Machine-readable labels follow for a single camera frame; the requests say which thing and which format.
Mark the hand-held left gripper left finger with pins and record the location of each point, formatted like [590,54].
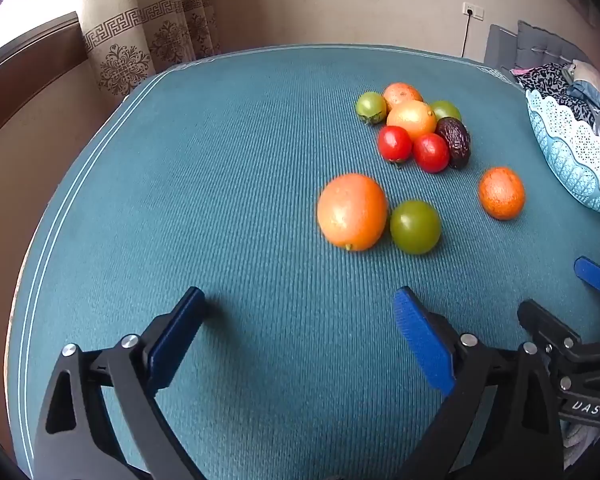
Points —
[180,330]

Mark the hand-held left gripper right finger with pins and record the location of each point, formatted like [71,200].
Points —
[425,345]

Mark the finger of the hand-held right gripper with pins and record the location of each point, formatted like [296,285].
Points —
[547,322]
[597,275]

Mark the light blue lattice basket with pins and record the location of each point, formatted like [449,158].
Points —
[570,160]

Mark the large green tomato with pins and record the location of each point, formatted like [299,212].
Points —
[415,226]

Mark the speckled orange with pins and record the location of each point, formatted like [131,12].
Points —
[501,193]

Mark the large orange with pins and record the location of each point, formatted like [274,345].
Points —
[352,211]

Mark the red tomato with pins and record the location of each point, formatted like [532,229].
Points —
[394,143]
[431,153]

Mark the dark wrinkled avocado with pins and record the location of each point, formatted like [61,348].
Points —
[455,142]

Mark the pale orange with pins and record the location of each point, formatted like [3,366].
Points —
[411,119]

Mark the teal tablecloth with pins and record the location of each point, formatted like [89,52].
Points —
[230,185]

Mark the light blue cloth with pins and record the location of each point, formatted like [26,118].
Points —
[592,95]

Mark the leopard print cloth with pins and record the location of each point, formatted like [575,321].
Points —
[545,80]

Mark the white cloth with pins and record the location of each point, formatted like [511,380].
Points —
[587,72]

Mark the pile of clothes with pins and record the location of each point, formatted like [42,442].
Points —
[521,71]

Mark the grey padded headboard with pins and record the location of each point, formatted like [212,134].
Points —
[535,45]

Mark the small green tomato with stem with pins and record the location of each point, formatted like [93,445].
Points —
[371,106]

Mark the reddish spotted orange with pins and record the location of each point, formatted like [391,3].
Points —
[402,94]

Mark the beige patterned curtain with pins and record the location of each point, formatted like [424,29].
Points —
[145,35]

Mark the white wall outlet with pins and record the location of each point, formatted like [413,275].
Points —
[473,11]

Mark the brown wooden window frame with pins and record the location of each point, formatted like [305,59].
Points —
[30,75]

